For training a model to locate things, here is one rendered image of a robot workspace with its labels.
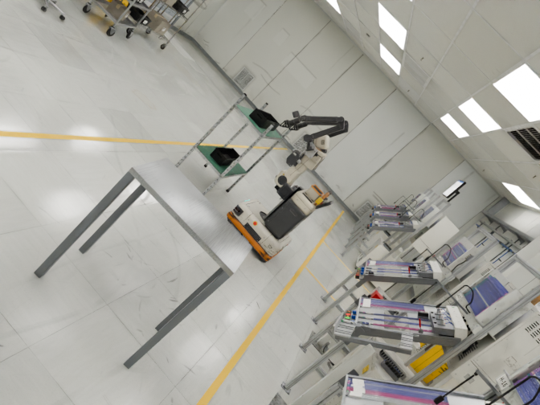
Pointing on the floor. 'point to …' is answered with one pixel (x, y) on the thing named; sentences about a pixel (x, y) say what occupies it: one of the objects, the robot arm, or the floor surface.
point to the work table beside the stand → (229, 240)
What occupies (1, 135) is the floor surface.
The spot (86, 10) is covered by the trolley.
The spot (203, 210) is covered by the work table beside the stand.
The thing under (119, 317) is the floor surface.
